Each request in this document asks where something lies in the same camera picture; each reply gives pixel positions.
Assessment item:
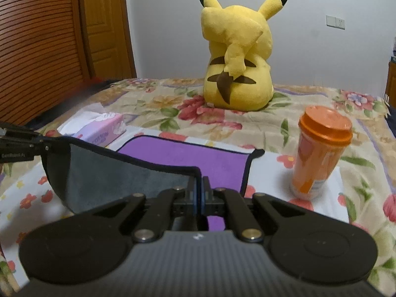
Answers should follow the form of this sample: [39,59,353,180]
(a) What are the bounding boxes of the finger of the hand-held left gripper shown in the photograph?
[0,138,52,156]
[0,122,43,141]

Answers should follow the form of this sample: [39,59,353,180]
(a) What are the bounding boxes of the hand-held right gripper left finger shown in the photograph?
[92,176,198,244]

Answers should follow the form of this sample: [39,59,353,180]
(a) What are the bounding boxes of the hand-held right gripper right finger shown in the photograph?
[202,176,307,243]

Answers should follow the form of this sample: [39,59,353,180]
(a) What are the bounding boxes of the purple and grey towel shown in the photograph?
[41,134,265,233]

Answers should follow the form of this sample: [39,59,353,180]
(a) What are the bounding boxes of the purple tissue pack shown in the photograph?
[57,111,127,146]

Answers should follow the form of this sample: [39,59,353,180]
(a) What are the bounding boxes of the orange lidded cup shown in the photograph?
[289,105,353,201]

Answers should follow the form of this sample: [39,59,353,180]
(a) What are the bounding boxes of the yellow plush toy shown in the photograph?
[199,0,290,111]

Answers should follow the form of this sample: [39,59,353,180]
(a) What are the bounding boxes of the floral bed sheet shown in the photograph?
[0,77,396,297]

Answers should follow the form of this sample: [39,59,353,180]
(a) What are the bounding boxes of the wooden cabinet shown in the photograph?
[383,61,396,106]

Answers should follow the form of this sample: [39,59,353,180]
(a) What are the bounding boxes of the white wall switch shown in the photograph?
[326,14,346,31]

